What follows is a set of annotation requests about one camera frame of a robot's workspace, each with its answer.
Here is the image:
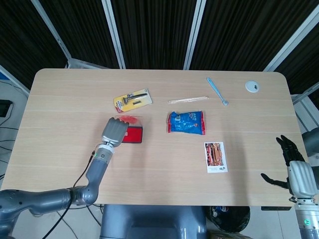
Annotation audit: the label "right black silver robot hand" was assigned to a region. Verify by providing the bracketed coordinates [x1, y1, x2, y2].
[261, 134, 319, 199]

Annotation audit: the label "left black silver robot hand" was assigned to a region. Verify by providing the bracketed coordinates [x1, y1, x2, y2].
[101, 117, 129, 147]

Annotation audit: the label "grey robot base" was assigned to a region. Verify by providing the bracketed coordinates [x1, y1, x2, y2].
[99, 204, 208, 239]

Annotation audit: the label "red ink pad case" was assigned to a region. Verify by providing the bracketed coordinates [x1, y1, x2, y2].
[116, 115, 145, 144]

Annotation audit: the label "razor on yellow blister card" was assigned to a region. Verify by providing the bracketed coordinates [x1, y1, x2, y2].
[114, 88, 153, 113]

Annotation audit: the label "blue snack bag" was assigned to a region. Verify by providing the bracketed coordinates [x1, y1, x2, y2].
[166, 110, 207, 135]

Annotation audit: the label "wrapped wooden sticks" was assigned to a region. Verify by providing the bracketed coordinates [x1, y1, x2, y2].
[167, 96, 209, 104]

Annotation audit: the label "black trash bin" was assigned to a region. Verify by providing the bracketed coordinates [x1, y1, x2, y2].
[208, 206, 251, 235]

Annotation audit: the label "printed photo card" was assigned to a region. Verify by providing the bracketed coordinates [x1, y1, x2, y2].
[203, 141, 229, 173]

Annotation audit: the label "brown cardboard box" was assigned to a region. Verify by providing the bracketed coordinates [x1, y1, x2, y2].
[208, 230, 250, 239]

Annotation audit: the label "light blue toothbrush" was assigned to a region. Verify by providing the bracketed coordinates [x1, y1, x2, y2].
[206, 77, 229, 107]

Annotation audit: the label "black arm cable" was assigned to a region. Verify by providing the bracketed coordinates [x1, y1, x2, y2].
[44, 150, 97, 239]

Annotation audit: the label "black floor cable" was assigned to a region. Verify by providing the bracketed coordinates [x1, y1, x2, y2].
[57, 203, 103, 239]

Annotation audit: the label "white partition frame post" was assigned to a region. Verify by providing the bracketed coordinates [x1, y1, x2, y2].
[263, 9, 319, 72]
[183, 0, 207, 70]
[31, 0, 73, 68]
[101, 0, 126, 69]

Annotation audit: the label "white round cable grommet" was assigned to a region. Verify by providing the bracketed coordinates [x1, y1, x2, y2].
[244, 80, 260, 93]

